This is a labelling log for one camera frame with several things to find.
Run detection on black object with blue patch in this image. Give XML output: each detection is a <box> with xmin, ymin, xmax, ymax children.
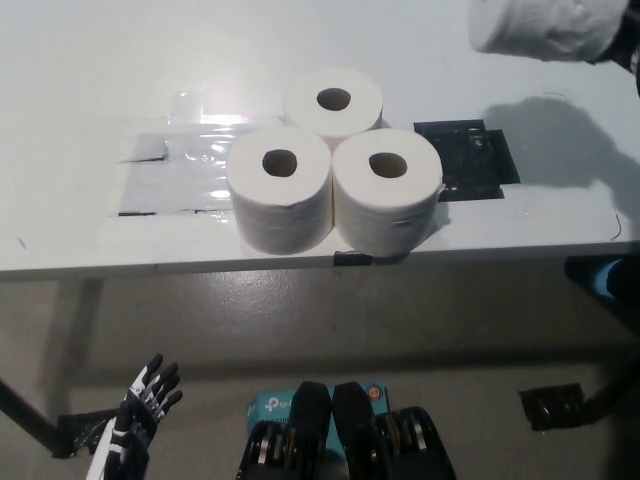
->
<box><xmin>564</xmin><ymin>257</ymin><xmax>640</xmax><ymax>304</ymax></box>

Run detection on teal tp-link box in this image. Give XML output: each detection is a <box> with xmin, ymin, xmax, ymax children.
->
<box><xmin>245</xmin><ymin>382</ymin><xmax>390</xmax><ymax>454</ymax></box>

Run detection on small black tape strip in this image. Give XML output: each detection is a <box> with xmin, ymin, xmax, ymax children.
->
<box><xmin>332</xmin><ymin>251</ymin><xmax>374</xmax><ymax>266</ymax></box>

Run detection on grey tape patch with clear film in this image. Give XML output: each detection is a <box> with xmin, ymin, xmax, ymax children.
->
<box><xmin>105</xmin><ymin>89</ymin><xmax>291</xmax><ymax>219</ymax></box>

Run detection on black floor tape patch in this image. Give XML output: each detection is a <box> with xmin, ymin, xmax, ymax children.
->
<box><xmin>49</xmin><ymin>408</ymin><xmax>121</xmax><ymax>459</ymax></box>
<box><xmin>518</xmin><ymin>383</ymin><xmax>586</xmax><ymax>432</ymax></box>

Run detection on wrinkled white toilet paper roll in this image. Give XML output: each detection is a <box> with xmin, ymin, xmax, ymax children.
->
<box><xmin>467</xmin><ymin>0</ymin><xmax>621</xmax><ymax>64</ymax></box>

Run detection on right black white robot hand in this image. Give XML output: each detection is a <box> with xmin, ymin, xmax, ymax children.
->
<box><xmin>583</xmin><ymin>0</ymin><xmax>640</xmax><ymax>76</ymax></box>

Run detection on black tape patch on table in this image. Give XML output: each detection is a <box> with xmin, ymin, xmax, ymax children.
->
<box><xmin>413</xmin><ymin>118</ymin><xmax>521</xmax><ymax>203</ymax></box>

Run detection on smooth white toilet paper roll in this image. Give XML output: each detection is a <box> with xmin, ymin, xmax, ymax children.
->
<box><xmin>282</xmin><ymin>67</ymin><xmax>385</xmax><ymax>141</ymax></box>
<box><xmin>226</xmin><ymin>126</ymin><xmax>334</xmax><ymax>255</ymax></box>
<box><xmin>330</xmin><ymin>128</ymin><xmax>445</xmax><ymax>255</ymax></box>

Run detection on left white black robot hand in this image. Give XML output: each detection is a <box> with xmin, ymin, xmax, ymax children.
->
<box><xmin>84</xmin><ymin>353</ymin><xmax>184</xmax><ymax>480</ymax></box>

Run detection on black robot body blocks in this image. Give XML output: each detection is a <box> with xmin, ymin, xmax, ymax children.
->
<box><xmin>237</xmin><ymin>381</ymin><xmax>459</xmax><ymax>480</ymax></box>

